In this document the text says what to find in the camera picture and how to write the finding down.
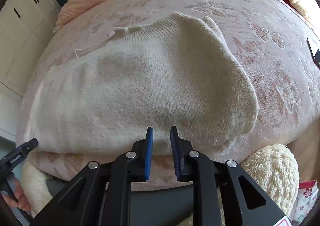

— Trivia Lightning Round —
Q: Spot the person's left hand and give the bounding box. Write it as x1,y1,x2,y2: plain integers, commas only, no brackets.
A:
2,178,31,212

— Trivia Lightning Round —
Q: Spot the pink floral bedspread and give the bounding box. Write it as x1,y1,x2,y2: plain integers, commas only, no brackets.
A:
17,0,319,161

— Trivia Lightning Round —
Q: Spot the cream fluffy blanket at footboard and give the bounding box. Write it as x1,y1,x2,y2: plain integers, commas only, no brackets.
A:
241,144,299,216

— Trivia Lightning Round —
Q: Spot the white wardrobe with red stickers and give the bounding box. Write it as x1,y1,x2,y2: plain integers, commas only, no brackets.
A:
1,0,61,143

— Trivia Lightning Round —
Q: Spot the floral patterned bag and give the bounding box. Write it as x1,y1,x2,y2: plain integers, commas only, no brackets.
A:
291,180,318,223

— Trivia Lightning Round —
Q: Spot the cream sweater with black hearts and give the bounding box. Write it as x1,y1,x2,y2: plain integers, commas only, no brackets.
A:
21,13,259,155

